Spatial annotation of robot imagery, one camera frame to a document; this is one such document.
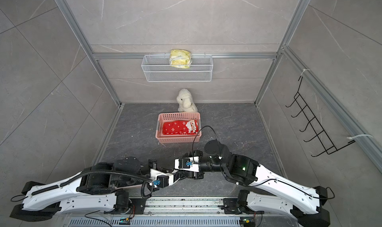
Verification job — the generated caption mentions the red snowflake sock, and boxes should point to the red snowflake sock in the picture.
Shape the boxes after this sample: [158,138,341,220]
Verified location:
[162,120,199,135]

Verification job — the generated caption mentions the black white striped sock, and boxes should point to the black white striped sock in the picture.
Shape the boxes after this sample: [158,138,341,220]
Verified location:
[173,170,188,184]

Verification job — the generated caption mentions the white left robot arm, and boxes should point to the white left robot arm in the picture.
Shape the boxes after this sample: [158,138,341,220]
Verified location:
[10,157,158,222]

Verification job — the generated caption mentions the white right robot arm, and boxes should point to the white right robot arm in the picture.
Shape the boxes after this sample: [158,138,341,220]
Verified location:
[174,140,331,227]

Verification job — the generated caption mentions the pink plastic basket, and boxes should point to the pink plastic basket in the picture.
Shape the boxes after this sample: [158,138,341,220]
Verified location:
[155,112,202,144]

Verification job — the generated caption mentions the white plush toy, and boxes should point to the white plush toy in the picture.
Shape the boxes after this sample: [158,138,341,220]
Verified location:
[176,89,198,113]

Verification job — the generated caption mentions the yellow packet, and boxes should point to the yellow packet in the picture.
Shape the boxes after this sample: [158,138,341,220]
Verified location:
[169,49,192,69]

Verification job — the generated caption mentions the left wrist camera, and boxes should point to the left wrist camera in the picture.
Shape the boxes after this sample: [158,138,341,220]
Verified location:
[150,169,176,188]

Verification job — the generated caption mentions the metal base rail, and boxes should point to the metal base rail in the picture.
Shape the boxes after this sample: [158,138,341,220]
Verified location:
[65,197,299,227]

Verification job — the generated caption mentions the white wire wall basket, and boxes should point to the white wire wall basket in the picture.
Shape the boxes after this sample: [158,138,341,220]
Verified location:
[141,55,213,82]

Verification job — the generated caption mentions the black wall hook rack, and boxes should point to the black wall hook rack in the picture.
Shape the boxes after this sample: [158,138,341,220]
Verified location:
[285,76,356,157]

